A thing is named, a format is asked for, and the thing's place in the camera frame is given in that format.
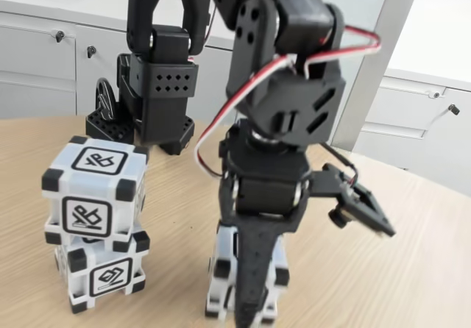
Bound white cube zigzag symbol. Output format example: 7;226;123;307
205;223;291;324

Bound white cube crossed symbol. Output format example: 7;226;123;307
41;135;151;254

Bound black table clamp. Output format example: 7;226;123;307
85;77;135;147

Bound grey metal pillar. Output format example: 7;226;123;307
329;0;424;152

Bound white cube folder symbol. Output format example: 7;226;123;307
54;228;152;315

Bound white drawer cabinet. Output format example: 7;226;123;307
358;29;471;206

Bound white low cabinet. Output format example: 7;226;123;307
0;0;236;119

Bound black camera cable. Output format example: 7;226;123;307
319;142;360;188

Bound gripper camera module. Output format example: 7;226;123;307
311;162;397;238

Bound red white servo cable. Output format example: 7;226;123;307
194;24;382;178

